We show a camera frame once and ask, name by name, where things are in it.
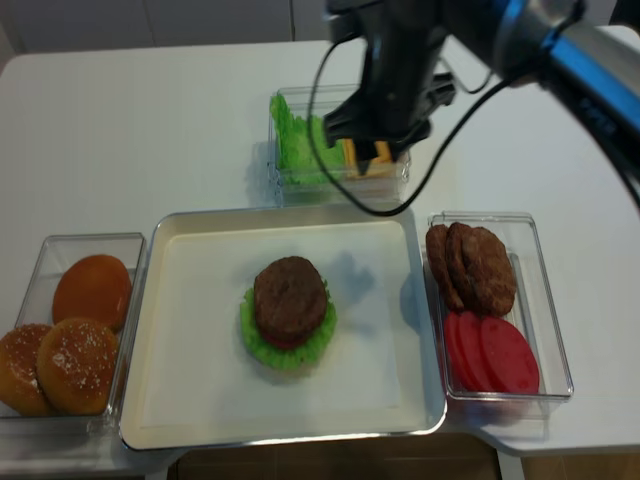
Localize brown meat patty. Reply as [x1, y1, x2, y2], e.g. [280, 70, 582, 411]
[254, 256, 327, 350]

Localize middle patty in container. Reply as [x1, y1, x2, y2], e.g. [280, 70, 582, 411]
[445, 222, 486, 315]

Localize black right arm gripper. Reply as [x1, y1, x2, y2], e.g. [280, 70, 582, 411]
[324, 1, 455, 152]

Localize right sesame top bun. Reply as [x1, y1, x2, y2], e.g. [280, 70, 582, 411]
[36, 318, 118, 415]

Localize green lettuce in container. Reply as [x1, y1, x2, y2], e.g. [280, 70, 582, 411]
[270, 94, 345, 185]

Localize clear plastic bun container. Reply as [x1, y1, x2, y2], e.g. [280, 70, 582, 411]
[1, 233, 146, 422]

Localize tomato slice in container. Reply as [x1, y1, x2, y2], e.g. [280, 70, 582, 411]
[458, 311, 500, 392]
[480, 317, 540, 395]
[444, 312, 478, 391]

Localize patty in container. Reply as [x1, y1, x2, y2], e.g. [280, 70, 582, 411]
[445, 222, 486, 315]
[462, 227, 517, 317]
[425, 224, 464, 312]

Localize white metal tray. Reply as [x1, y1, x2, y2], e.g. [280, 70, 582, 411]
[120, 205, 447, 450]

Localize clear patty and tomato container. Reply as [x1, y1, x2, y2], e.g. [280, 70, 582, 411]
[425, 212, 574, 407]

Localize lettuce leaf on burger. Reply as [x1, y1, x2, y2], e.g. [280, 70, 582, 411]
[240, 279, 338, 373]

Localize white paper tray liner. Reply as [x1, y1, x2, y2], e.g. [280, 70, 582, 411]
[142, 225, 401, 427]

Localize right tomato slice in container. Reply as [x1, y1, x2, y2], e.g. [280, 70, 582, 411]
[480, 317, 540, 395]

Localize yellow cheese slices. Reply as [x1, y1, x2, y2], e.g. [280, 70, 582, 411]
[342, 139, 395, 180]

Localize left patty in container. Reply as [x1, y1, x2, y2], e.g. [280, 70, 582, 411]
[425, 224, 464, 312]

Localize middle tomato slice in container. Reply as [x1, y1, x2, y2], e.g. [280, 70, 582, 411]
[458, 311, 500, 392]

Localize sesame bun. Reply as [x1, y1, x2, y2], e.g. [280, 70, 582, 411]
[1, 324, 54, 416]
[36, 318, 118, 415]

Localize right patty in container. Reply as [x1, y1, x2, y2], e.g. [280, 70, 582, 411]
[462, 227, 517, 317]

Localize left tomato slice in container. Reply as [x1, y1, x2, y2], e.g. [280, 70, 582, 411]
[444, 312, 478, 391]

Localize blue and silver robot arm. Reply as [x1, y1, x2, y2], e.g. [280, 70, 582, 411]
[324, 1, 639, 197]

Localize clear lettuce and cheese container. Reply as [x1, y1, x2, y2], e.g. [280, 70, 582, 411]
[267, 84, 411, 207]

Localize left sesame top bun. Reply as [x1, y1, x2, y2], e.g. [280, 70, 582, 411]
[1, 324, 54, 416]

